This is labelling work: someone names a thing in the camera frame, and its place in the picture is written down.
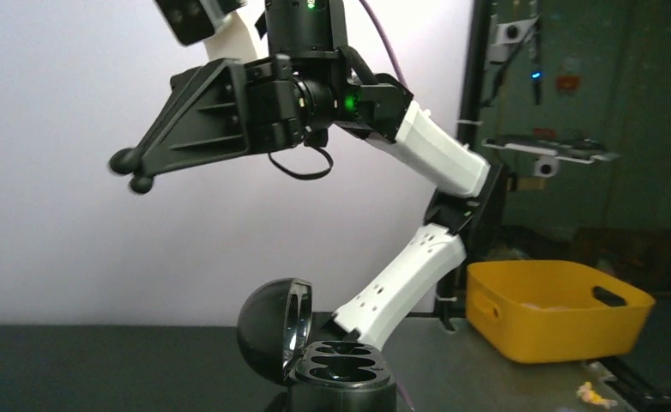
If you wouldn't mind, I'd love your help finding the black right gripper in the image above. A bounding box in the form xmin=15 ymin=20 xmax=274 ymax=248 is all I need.
xmin=133 ymin=53 xmax=336 ymax=178

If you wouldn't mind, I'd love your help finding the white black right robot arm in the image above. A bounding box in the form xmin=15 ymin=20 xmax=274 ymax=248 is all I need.
xmin=117 ymin=1 xmax=475 ymax=325

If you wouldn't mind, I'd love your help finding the white webcam under tray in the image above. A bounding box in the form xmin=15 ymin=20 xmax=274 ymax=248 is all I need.
xmin=532 ymin=156 xmax=560 ymax=179

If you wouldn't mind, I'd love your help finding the yellow plastic basket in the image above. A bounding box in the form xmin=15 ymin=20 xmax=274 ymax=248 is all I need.
xmin=466 ymin=260 xmax=656 ymax=364

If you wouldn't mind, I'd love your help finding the small yellow toy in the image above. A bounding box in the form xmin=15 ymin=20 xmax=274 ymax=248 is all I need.
xmin=576 ymin=381 xmax=619 ymax=410

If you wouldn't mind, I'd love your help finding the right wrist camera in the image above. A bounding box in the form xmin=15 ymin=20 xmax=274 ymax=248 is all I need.
xmin=154 ymin=0 xmax=263 ymax=63

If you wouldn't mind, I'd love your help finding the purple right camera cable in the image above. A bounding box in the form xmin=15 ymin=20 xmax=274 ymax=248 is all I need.
xmin=359 ymin=0 xmax=409 ymax=89

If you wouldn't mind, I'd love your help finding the black front frame post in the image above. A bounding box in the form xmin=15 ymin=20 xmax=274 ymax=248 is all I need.
xmin=434 ymin=0 xmax=495 ymax=334

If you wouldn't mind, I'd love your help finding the white webcam on bracket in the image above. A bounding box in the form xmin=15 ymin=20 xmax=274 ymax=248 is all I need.
xmin=487 ymin=16 xmax=541 ymax=64

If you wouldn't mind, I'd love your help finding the black monitor on mount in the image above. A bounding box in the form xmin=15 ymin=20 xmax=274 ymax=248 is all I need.
xmin=529 ymin=0 xmax=543 ymax=106

